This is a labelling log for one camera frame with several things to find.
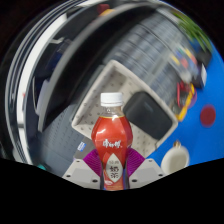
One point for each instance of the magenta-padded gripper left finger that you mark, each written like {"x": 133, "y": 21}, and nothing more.
{"x": 80, "y": 173}

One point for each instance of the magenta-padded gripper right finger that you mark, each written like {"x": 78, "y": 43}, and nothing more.
{"x": 146, "y": 172}

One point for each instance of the red drink bottle white cap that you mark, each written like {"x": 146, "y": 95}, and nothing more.
{"x": 111, "y": 136}

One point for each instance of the dark grey upright box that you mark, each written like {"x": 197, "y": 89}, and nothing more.
{"x": 87, "y": 152}

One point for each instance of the white paper cup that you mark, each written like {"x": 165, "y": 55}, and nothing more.
{"x": 175, "y": 160}

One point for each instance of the teal storage bin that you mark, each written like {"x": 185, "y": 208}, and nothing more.
{"x": 41, "y": 166}

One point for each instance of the grey pegboard panel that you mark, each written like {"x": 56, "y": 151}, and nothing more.
{"x": 63, "y": 136}

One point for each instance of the small golden loop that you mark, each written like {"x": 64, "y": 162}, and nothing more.
{"x": 177, "y": 144}

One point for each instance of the tall black zip case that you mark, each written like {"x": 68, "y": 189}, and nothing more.
{"x": 148, "y": 115}

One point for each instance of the beige dotted pegboard tray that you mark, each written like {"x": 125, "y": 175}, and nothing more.
{"x": 100, "y": 96}

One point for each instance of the flat round red coaster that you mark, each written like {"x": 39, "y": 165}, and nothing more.
{"x": 208, "y": 115}

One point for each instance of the black box with white label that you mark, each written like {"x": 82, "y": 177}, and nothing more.
{"x": 202, "y": 76}

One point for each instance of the black overhead shelf unit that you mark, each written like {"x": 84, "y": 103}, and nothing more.
{"x": 83, "y": 56}

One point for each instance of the grey small-parts drawer cabinet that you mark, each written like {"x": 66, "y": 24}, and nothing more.
{"x": 143, "y": 50}

